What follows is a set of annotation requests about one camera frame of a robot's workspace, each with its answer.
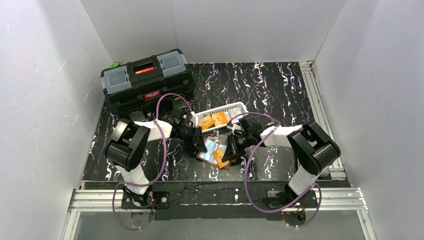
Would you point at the white credit card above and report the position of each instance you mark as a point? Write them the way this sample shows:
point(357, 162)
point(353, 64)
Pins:
point(234, 112)

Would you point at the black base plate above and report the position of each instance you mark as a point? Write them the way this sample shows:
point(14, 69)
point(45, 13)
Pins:
point(218, 200)

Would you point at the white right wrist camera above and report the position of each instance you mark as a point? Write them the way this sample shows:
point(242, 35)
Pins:
point(233, 127)

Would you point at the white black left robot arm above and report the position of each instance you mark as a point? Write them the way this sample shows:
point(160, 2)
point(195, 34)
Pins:
point(126, 146)

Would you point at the aluminium frame rail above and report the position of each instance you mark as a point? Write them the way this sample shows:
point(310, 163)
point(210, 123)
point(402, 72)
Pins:
point(336, 169)

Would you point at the grey plastic case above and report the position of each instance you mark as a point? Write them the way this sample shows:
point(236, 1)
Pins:
point(325, 172)

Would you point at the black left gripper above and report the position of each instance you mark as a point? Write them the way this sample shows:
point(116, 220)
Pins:
point(195, 136)

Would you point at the white plastic basket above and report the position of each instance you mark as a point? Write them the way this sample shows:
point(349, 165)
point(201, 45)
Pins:
point(224, 108)

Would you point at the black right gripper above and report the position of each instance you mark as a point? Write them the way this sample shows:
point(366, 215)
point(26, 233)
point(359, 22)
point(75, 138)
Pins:
point(234, 144)

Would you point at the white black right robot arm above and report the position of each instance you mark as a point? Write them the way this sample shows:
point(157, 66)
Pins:
point(313, 148)

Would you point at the black plastic toolbox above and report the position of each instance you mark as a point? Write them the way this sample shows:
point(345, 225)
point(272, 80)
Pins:
point(134, 88)

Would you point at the brown leather card holder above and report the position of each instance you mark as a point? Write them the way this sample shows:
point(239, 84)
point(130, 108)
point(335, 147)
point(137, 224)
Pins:
point(208, 157)

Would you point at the orange credit card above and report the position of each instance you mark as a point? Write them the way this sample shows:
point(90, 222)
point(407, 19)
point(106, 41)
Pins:
point(206, 122)
point(219, 118)

